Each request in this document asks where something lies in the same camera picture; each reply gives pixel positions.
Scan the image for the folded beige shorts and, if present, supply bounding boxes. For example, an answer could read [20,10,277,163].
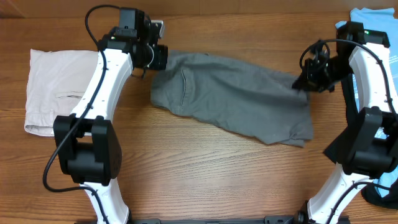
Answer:
[24,49,98,137]

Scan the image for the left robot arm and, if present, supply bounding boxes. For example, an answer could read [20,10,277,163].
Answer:
[42,7,168,223]

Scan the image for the light blue printed t-shirt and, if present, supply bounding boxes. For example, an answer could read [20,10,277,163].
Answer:
[350,7,397,198]

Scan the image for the grey shorts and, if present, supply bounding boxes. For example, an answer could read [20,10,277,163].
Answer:
[150,50,313,147]

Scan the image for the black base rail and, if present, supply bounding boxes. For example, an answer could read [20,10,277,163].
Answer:
[127,216,294,224]

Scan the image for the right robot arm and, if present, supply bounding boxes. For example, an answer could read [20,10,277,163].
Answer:
[291,21,397,223]

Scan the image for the black garment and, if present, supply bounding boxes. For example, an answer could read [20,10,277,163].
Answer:
[324,75,397,209]

